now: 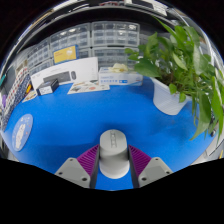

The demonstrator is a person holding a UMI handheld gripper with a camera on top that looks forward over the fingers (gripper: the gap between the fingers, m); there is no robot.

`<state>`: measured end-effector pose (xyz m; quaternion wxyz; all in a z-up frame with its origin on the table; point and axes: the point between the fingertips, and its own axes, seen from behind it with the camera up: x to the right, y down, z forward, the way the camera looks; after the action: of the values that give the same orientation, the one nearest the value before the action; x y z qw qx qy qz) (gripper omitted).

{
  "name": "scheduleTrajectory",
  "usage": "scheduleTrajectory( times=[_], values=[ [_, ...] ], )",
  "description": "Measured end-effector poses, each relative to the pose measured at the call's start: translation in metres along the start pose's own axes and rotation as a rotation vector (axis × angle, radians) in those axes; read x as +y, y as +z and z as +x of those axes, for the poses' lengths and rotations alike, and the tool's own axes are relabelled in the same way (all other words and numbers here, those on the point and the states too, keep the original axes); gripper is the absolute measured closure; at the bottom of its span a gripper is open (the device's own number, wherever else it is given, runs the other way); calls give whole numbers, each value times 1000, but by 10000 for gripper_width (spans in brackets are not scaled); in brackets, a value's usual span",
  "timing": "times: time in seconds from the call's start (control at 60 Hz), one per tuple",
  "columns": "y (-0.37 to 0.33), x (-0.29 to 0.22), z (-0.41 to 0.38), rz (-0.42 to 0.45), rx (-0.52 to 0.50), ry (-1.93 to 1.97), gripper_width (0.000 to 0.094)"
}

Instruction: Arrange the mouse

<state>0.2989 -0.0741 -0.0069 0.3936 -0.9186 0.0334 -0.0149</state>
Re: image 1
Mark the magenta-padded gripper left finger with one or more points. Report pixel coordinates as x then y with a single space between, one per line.
71 170

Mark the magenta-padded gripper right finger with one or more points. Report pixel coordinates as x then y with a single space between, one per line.
155 170

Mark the grey computer mouse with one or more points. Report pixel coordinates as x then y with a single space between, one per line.
114 156

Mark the round blue cartoon mouse pad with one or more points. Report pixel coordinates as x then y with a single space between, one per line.
22 131

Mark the green plant in white pot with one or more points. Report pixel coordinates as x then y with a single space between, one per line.
170 96

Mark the printed sticker sheet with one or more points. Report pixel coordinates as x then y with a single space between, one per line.
88 87
30 96

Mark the small black box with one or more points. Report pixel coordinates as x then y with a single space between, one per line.
46 88

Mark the white and blue tissue box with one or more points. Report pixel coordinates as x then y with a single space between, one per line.
120 79

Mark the red blue checked cloth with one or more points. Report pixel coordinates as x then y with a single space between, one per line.
18 88

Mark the long white keyboard box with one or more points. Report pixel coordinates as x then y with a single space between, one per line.
83 68

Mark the yellow and blue box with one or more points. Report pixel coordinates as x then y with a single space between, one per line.
65 54

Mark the clear plastic drawer cabinet stack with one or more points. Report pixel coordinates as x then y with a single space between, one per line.
113 33

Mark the grey shelf unit with items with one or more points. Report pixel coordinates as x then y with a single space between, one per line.
140 5

